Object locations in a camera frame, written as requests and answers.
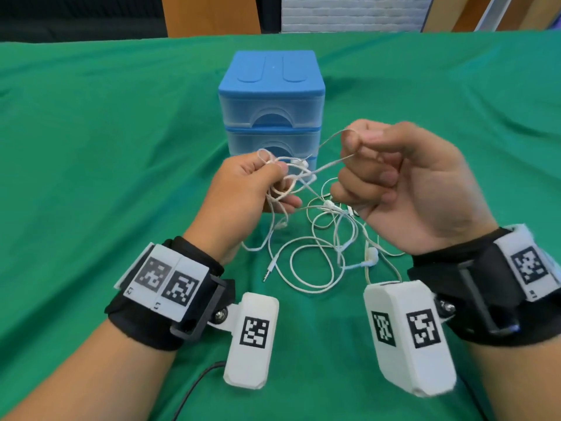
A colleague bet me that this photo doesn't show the tan wooden board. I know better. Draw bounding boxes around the tan wooden board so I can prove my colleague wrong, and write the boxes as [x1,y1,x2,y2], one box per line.
[421,0,472,33]
[495,0,561,31]

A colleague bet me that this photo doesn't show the person's left forearm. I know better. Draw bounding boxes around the person's left forearm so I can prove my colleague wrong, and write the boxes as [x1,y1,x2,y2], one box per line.
[4,319,178,421]

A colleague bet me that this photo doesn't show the person's right hand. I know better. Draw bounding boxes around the person's right hand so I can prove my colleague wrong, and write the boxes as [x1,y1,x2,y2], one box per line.
[329,119,500,257]

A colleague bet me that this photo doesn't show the person's right forearm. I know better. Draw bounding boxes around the person's right forearm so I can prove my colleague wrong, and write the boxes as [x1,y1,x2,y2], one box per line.
[471,337,561,421]

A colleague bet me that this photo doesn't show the black camera cable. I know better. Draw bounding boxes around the black camera cable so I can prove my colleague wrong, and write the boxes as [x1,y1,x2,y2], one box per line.
[171,361,227,421]
[455,374,490,421]

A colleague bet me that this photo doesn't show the person's left hand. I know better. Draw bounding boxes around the person's left hand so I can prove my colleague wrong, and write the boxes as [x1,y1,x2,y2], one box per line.
[182,151,303,266]

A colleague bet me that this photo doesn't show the cream beige earphones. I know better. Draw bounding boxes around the cream beige earphones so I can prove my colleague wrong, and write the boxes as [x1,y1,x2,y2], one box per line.
[363,239,406,285]

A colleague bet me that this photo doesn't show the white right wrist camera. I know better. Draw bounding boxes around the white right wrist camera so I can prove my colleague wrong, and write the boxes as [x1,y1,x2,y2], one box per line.
[362,279,458,398]

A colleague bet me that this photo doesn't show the blue plastic mini drawer unit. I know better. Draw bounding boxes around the blue plastic mini drawer unit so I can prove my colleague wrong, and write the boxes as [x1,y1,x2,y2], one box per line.
[217,50,327,171]

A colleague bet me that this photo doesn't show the green tablecloth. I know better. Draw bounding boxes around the green tablecloth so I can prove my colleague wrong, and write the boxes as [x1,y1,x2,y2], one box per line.
[0,30,561,421]

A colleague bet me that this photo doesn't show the black left camera cable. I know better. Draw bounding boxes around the black left camera cable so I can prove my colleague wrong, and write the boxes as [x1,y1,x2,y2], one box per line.
[171,361,227,421]

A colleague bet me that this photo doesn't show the black left wrist strap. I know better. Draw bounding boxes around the black left wrist strap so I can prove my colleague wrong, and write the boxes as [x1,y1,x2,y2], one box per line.
[104,235,236,351]

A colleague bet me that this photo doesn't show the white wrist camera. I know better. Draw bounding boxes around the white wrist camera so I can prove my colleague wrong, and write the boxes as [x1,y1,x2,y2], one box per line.
[208,292,280,391]
[362,279,458,398]

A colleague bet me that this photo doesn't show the white left marker tag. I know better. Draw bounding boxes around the white left marker tag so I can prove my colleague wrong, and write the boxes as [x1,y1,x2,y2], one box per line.
[113,243,210,323]

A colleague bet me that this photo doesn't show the white marker tag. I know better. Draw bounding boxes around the white marker tag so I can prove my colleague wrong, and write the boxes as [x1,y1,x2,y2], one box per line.
[494,223,561,302]
[113,243,210,323]

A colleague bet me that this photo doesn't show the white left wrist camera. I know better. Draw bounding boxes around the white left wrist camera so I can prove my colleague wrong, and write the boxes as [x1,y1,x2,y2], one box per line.
[208,292,280,391]

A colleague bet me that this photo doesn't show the black right camera cable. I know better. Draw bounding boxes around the black right camera cable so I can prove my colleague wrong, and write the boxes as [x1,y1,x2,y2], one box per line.
[455,374,490,421]

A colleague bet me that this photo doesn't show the white metal frame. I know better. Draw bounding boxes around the white metal frame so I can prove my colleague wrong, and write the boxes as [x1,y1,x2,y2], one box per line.
[474,0,514,33]

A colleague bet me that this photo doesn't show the black sofa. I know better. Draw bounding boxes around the black sofa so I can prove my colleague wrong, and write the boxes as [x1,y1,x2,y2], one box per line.
[0,0,169,43]

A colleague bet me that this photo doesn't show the white earphone cables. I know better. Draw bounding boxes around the white earphone cables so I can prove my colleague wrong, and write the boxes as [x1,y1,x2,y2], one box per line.
[241,129,380,295]

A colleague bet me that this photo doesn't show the white right marker tag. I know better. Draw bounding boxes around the white right marker tag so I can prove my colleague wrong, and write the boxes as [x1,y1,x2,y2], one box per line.
[494,223,561,302]

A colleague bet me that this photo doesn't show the wide orange wooden panel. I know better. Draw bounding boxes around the wide orange wooden panel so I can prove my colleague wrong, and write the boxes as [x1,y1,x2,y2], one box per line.
[161,0,262,38]

